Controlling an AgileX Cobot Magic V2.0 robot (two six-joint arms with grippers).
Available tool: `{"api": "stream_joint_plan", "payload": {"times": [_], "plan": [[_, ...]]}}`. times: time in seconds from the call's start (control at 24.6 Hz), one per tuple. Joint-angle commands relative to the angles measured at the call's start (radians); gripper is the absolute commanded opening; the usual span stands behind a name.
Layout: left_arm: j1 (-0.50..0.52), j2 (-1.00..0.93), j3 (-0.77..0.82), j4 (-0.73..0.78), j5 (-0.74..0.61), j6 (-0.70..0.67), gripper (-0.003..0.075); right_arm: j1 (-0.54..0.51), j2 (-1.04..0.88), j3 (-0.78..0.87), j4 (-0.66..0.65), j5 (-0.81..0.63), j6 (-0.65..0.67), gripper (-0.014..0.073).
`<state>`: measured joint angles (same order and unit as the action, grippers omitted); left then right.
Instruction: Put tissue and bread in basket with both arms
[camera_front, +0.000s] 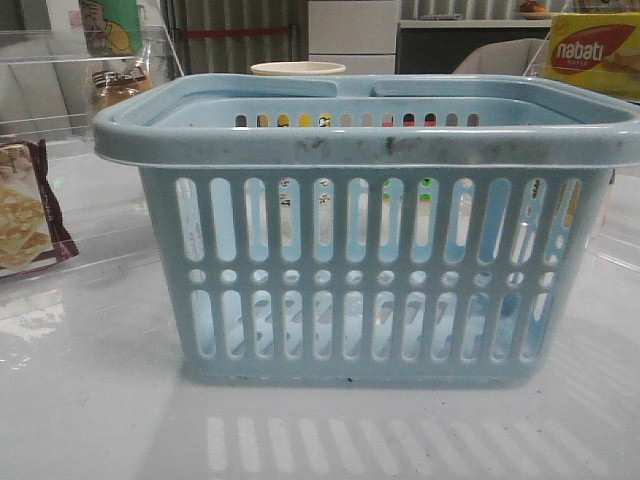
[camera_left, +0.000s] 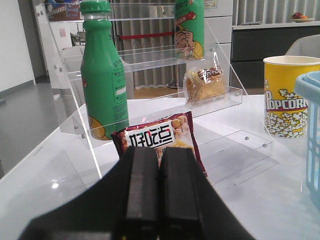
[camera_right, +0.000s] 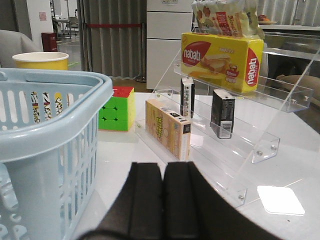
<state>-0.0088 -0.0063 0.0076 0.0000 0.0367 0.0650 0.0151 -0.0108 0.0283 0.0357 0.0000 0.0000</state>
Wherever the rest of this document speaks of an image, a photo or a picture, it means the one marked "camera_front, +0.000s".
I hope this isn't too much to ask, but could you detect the green cartoon snack package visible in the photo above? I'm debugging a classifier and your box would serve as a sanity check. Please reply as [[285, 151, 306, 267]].
[[78, 0, 142, 57]]

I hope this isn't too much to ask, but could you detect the brown cracker package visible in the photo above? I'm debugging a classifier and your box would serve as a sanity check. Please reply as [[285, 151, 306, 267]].
[[1, 140, 79, 278]]

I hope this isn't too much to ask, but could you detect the white drawer cabinet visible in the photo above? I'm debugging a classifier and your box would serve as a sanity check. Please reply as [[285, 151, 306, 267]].
[[308, 1, 400, 74]]

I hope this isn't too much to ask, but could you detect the packaged bread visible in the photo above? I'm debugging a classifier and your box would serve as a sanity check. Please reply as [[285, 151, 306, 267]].
[[89, 42, 154, 112]]

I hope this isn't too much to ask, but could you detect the yellow nabati wafer box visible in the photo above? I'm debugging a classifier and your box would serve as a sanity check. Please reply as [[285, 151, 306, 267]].
[[543, 12, 639, 101]]

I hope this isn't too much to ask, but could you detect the clear acrylic shelf left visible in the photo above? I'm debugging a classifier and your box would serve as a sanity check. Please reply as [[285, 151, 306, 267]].
[[1, 26, 183, 143]]

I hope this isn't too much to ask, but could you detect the beige chair back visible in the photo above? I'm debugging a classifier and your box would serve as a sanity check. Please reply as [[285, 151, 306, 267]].
[[454, 38, 548, 76]]

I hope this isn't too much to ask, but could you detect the light blue plastic basket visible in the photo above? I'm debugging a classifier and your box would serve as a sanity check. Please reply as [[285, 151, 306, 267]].
[[93, 74, 639, 385]]

